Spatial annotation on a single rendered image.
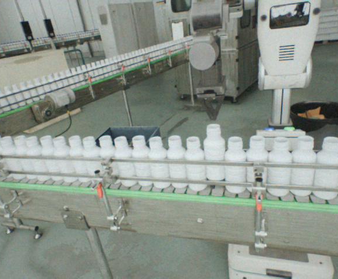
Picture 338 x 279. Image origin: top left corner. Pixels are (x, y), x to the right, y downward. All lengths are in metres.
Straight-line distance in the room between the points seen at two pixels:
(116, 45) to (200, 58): 6.18
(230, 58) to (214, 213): 3.69
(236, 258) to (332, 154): 1.00
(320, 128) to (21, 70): 4.22
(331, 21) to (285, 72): 8.86
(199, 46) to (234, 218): 0.50
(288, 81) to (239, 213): 0.69
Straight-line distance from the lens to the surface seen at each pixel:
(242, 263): 1.59
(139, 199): 0.85
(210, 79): 0.64
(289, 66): 1.24
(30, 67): 4.89
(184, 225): 0.87
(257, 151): 0.72
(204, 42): 0.56
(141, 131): 1.46
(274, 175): 0.74
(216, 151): 0.72
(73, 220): 1.07
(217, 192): 0.79
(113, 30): 6.70
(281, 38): 1.22
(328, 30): 10.09
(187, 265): 1.88
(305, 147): 0.72
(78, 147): 0.91
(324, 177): 0.76
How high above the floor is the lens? 1.49
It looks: 26 degrees down
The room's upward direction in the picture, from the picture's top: 8 degrees counter-clockwise
